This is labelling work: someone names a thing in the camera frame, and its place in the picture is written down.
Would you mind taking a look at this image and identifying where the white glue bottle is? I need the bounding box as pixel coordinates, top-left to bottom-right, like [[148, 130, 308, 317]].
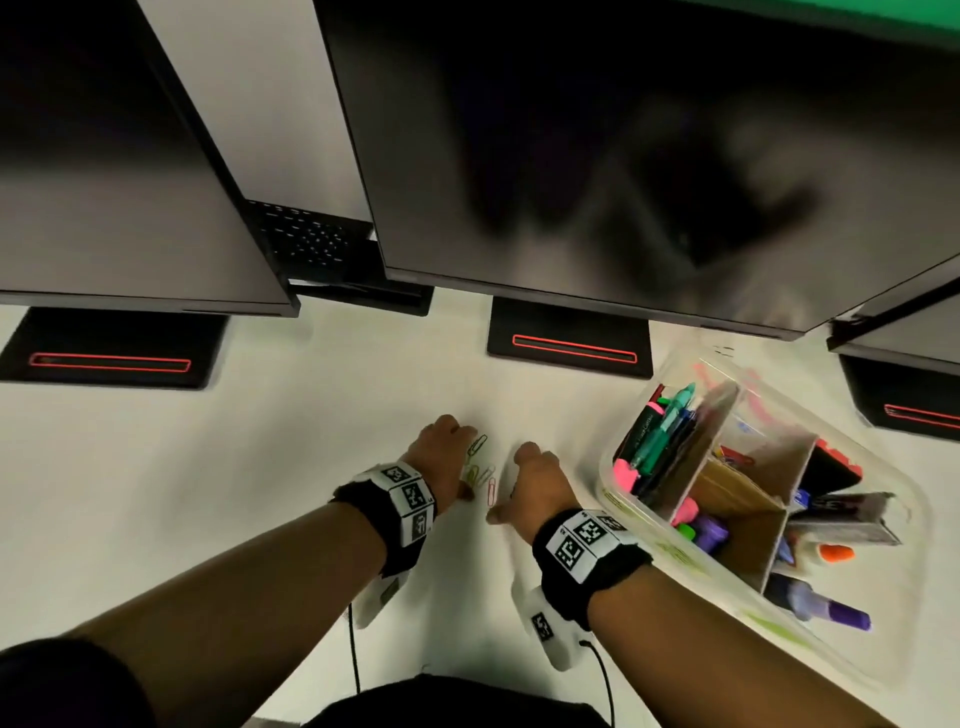
[[794, 536, 858, 569]]

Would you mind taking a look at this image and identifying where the black cable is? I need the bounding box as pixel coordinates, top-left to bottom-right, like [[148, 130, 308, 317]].
[[347, 603, 364, 695], [579, 639, 616, 728]]

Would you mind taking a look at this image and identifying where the green backdrop cloth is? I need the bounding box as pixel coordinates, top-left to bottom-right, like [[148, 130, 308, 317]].
[[674, 0, 960, 35]]

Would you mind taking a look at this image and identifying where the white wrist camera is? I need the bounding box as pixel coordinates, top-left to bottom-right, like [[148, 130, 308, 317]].
[[352, 569, 412, 630], [512, 577, 594, 673]]

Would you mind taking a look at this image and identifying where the clear plastic storage box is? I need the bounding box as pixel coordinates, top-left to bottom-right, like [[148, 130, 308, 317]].
[[597, 348, 933, 691]]

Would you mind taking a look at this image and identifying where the person's right forearm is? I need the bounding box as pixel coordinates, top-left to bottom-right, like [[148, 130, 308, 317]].
[[587, 566, 901, 728]]

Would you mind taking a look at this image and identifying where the person's left hand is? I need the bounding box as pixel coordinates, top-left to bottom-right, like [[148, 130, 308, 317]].
[[403, 414, 481, 517]]

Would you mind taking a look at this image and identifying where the person's black clothing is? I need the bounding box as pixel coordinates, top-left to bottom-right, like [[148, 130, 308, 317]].
[[0, 637, 613, 728]]

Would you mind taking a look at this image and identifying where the person's left forearm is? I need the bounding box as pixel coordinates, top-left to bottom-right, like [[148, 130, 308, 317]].
[[71, 502, 388, 728]]

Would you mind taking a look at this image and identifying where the purple stamp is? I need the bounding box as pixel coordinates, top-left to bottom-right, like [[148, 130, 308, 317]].
[[693, 517, 730, 555]]

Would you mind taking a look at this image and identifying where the black stapler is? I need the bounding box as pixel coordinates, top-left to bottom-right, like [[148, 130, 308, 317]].
[[798, 438, 865, 496]]

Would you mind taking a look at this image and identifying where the purple ink bottle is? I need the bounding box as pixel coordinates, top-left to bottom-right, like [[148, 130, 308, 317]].
[[764, 573, 874, 633]]

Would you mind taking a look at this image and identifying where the person's right hand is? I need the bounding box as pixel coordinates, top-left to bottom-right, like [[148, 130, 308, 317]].
[[485, 442, 583, 547]]

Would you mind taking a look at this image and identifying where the black computer monitor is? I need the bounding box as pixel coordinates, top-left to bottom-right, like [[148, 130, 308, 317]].
[[313, 0, 960, 343], [0, 0, 301, 319], [827, 277, 960, 376]]

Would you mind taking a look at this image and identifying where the long black staple box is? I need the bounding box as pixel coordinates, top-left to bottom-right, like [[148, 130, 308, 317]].
[[787, 491, 905, 547]]

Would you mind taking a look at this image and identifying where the white desk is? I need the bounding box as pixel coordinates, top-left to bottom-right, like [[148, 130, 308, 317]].
[[0, 288, 960, 728]]

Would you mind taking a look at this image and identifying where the black marker wristband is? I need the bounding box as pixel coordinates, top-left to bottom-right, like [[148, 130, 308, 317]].
[[332, 462, 438, 579], [532, 509, 654, 631]]

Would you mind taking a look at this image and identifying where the black keyboard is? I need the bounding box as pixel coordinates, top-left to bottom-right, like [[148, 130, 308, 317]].
[[288, 239, 435, 318], [247, 198, 374, 273]]

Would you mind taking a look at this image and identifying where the bundle of pens and markers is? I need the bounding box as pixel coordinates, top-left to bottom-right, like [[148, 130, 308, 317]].
[[613, 382, 704, 502]]

